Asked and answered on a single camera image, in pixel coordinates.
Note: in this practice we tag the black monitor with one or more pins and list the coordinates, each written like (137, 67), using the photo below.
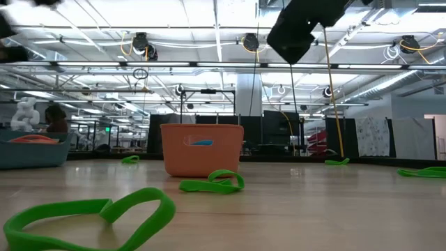
(278, 129)

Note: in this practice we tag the green rubber band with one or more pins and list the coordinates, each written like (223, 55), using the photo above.
(130, 159)
(209, 188)
(52, 208)

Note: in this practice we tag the dark teal plastic basket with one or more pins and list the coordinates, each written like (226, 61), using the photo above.
(31, 157)

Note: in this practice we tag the black partition panel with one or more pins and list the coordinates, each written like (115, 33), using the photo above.
(252, 134)
(348, 136)
(155, 136)

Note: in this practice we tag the rubber bands right middle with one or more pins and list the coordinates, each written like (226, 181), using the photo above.
(421, 172)

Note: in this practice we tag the thin black rig frame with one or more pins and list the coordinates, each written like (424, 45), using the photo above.
(208, 91)

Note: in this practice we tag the rubber bands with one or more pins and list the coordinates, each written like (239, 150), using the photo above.
(421, 172)
(336, 162)

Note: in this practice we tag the plain white cloth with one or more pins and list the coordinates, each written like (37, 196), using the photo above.
(411, 139)

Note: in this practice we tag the orange plastic basket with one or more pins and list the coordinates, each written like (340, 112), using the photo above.
(209, 164)

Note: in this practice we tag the patterned white cloth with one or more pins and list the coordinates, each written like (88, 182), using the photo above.
(373, 136)

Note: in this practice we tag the person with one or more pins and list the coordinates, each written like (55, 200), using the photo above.
(55, 120)

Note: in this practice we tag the red background object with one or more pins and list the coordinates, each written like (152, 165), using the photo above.
(317, 139)

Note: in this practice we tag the white robot figure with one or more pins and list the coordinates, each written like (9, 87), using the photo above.
(24, 111)

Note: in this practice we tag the rubber bands top right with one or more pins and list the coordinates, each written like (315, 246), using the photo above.
(336, 162)

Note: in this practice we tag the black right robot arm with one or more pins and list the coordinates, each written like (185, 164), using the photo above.
(296, 31)

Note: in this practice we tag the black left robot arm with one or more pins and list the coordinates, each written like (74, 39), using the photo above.
(12, 54)

